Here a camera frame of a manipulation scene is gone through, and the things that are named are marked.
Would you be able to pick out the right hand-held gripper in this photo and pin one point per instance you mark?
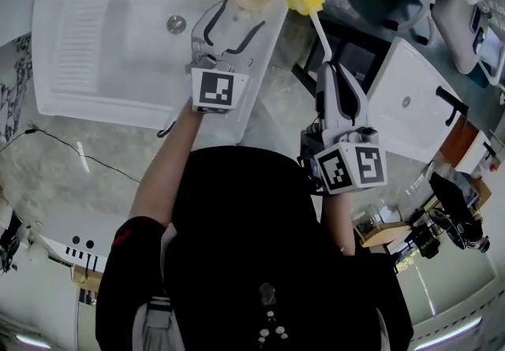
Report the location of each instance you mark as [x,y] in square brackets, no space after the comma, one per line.
[355,168]

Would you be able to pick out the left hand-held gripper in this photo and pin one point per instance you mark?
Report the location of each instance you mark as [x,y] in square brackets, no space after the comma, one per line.
[215,89]

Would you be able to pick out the person's right forearm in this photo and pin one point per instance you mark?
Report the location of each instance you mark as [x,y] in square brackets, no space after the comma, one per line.
[337,223]

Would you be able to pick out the person's left forearm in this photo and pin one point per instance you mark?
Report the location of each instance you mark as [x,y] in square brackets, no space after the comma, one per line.
[165,176]

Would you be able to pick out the black metal sink stand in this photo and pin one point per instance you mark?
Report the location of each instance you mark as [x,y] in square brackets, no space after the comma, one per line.
[339,45]

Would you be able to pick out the white sink basin black faucet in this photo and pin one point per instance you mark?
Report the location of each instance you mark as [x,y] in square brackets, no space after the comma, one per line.
[410,113]

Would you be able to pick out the large white sink basin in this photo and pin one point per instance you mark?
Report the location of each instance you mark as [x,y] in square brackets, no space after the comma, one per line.
[118,45]

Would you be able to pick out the brown wooden cabinet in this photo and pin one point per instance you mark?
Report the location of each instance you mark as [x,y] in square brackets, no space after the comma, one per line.
[463,144]

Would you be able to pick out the white mesh office chair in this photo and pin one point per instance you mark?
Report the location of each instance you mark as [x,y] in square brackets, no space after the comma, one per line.
[457,26]

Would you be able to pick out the black smartphone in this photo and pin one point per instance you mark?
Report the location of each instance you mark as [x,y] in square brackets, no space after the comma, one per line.
[478,32]

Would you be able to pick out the person's black shirt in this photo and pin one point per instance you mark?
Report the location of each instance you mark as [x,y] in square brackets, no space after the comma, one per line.
[244,247]

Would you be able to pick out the marble pattern cabinet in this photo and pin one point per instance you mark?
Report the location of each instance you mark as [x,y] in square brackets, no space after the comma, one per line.
[12,89]

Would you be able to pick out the white panel with black slots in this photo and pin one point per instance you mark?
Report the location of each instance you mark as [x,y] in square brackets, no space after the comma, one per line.
[79,251]

